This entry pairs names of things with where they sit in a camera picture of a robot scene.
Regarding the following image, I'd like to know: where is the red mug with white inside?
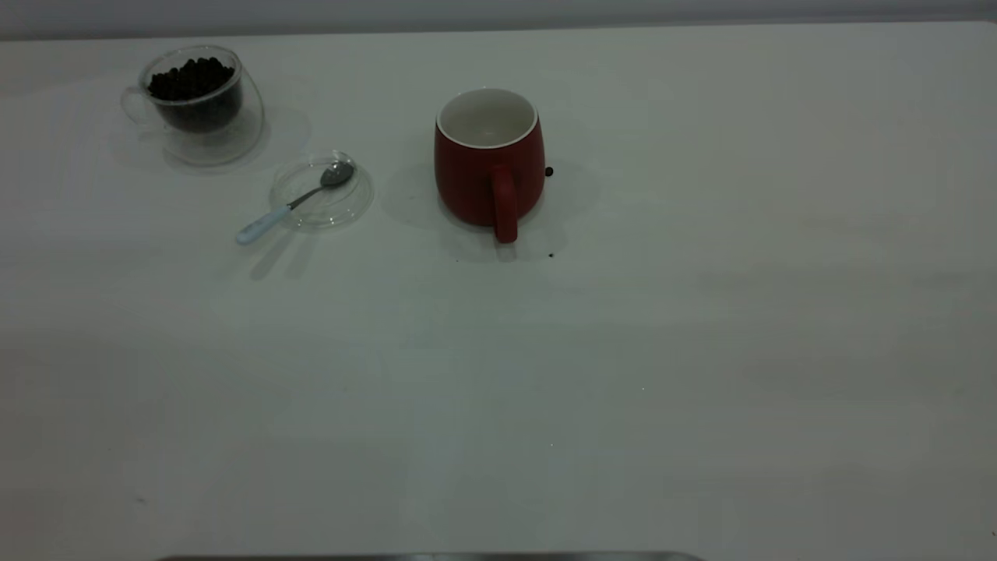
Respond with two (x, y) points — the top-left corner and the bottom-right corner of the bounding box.
(434, 86), (546, 245)

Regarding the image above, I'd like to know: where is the clear glass saucer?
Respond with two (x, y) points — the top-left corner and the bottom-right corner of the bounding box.
(269, 151), (375, 232)

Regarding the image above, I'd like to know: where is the metal spoon with white handle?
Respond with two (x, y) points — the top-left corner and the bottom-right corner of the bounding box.
(235, 161), (357, 247)

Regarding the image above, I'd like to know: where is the clear double-wall glass cup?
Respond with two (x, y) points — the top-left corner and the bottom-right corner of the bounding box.
(121, 44), (266, 167)

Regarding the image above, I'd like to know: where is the dark coffee beans pile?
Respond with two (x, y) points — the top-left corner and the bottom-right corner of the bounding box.
(147, 56), (243, 132)

